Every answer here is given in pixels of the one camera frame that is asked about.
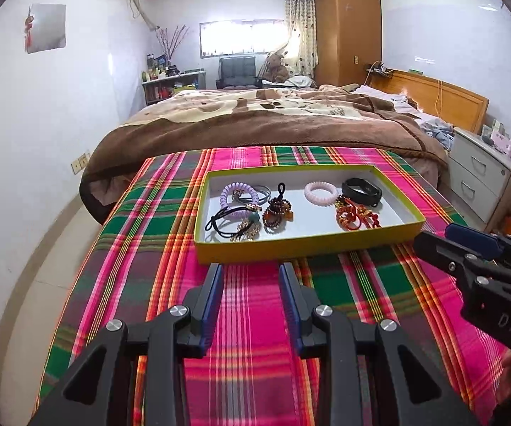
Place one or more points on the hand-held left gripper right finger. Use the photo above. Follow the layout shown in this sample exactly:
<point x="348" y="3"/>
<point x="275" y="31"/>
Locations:
<point x="288" y="306"/>

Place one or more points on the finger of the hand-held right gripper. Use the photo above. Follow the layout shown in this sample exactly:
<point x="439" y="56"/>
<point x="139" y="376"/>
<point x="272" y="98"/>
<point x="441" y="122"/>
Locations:
<point x="473" y="237"/>
<point x="442" y="248"/>

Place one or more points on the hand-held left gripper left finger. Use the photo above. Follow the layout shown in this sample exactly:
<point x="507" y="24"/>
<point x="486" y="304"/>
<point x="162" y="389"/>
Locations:
<point x="211" y="301"/>

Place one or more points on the yellow-green tray box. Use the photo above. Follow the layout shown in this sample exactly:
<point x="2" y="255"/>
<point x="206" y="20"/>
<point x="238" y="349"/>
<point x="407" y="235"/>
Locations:
<point x="308" y="226"/>

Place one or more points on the white nightstand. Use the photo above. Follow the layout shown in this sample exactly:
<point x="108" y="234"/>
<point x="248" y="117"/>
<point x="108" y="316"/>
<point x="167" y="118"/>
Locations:
<point x="477" y="173"/>

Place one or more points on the black wristband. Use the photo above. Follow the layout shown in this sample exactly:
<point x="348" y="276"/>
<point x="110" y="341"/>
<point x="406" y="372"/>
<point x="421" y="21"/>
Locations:
<point x="373" y="195"/>

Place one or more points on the clutter of small boxes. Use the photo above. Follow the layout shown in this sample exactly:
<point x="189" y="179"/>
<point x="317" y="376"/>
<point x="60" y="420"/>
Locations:
<point x="506" y="142"/>

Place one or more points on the grey blue clothes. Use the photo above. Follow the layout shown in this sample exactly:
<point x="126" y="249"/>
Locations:
<point x="437" y="129"/>

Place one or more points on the pink green plaid cloth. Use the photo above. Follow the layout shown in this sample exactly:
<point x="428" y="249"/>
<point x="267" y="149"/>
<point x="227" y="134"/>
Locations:
<point x="104" y="239"/>

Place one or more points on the wooden headboard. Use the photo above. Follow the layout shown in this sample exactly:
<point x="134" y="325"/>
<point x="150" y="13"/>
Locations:
<point x="455" y="97"/>

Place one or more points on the bed with brown blanket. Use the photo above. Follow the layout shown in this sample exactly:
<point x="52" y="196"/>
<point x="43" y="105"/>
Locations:
<point x="237" y="128"/>

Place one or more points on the white shelf with bottles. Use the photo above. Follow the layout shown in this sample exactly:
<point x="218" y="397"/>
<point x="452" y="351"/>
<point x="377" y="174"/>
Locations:
<point x="158" y="91"/>

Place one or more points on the white pillow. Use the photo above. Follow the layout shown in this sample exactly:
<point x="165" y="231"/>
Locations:
<point x="302" y="80"/>

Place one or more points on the grey armchair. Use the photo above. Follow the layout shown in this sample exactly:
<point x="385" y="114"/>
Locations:
<point x="237" y="71"/>

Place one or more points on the wooden wardrobe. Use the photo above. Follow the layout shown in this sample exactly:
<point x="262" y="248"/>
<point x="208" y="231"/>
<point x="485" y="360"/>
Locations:
<point x="348" y="31"/>

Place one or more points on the brown teddy bear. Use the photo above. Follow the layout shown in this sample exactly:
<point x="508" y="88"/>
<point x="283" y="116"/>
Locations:
<point x="275" y="69"/>

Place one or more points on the dried flower branches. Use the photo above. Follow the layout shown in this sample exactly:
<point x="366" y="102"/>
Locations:
<point x="169" y="42"/>

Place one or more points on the window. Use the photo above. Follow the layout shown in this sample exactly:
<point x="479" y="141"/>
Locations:
<point x="237" y="37"/>

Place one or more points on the dotted curtain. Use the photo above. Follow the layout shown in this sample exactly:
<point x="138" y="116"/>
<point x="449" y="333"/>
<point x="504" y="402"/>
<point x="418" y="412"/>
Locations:
<point x="302" y="22"/>

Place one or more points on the red tassel ornament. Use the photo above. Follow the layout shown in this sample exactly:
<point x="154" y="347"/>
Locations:
<point x="29" y="35"/>

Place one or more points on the wall shelf with chargers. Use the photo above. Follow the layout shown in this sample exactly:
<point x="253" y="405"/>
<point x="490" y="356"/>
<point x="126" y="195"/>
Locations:
<point x="377" y="70"/>

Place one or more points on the wall socket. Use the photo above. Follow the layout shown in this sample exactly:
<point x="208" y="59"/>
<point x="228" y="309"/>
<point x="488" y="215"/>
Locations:
<point x="80" y="163"/>

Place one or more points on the wrapped wall pipe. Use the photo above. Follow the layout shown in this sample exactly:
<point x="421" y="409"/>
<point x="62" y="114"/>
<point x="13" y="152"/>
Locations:
<point x="142" y="13"/>

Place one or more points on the silver wall panel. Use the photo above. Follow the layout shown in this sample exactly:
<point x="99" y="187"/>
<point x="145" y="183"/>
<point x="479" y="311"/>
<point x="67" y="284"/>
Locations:
<point x="49" y="26"/>

